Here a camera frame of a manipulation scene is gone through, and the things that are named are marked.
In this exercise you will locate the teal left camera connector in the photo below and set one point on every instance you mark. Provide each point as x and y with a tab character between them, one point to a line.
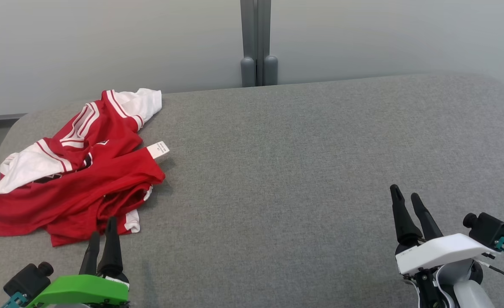
14	300

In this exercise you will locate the grey fabric sofa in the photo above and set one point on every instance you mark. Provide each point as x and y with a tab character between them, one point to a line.
286	179

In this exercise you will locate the grey partition post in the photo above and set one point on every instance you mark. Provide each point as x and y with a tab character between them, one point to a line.
256	42

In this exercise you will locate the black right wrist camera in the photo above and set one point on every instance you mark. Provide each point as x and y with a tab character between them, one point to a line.
489	229

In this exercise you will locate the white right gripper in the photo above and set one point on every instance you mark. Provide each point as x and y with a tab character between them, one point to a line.
440	250

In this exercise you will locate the red shorts with white band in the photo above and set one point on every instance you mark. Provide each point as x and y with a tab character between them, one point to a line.
76	196

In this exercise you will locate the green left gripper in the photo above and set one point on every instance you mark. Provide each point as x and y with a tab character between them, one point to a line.
85	288

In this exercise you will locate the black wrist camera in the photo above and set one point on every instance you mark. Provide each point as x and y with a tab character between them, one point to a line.
27	280
489	229

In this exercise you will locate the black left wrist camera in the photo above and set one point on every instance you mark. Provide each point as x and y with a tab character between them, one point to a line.
27	280

